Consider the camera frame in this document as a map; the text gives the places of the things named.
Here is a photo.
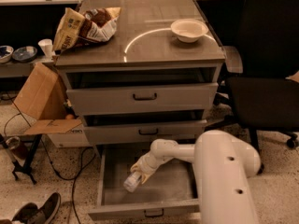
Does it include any grey drawer cabinet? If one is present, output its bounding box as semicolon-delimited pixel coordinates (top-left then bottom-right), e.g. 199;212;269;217
54;0;227;157

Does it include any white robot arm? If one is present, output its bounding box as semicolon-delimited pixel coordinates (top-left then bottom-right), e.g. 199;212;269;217
124;130;262;224

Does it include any grey top drawer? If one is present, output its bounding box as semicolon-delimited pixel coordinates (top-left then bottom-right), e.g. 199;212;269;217
67;83;217;115

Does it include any yellow brown chip bag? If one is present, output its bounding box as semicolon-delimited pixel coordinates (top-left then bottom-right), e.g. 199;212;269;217
52;7;121;51

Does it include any black metal stand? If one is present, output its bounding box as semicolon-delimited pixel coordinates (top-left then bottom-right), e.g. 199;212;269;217
0;134;41;184

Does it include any brown cardboard box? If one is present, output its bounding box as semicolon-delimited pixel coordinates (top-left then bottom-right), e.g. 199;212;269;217
14;63;81;135

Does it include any white paper cup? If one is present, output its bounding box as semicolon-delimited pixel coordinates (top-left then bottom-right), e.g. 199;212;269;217
38;39;54;59

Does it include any blue patterned bowl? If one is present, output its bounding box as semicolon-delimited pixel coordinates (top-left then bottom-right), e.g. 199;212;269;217
12;46;37;63

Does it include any black office chair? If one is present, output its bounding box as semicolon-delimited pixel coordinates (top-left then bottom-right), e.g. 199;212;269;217
202;0;299;175

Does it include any clear plastic water bottle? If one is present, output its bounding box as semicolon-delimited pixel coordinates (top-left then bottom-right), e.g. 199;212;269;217
123;172;142;192

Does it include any grey bottom drawer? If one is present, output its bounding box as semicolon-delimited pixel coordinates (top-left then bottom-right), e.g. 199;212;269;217
89;143;199;221

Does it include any grey drawer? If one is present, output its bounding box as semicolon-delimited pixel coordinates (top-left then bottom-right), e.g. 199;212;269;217
67;83;217;115
84;119;206;145
89;143;199;221

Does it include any dark grey shoe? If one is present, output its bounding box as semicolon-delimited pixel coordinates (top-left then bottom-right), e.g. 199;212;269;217
12;192;61;224

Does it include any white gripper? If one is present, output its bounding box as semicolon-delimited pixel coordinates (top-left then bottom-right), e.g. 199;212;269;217
130;153;163;184

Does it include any grey middle drawer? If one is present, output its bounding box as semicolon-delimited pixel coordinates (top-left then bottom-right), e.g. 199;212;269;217
84;119;206;145

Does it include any white cardboard box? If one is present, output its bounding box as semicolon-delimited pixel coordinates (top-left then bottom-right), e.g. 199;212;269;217
49;124;90;147

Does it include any white blue bowl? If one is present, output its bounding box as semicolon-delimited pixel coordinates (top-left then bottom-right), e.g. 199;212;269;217
0;46;14;63

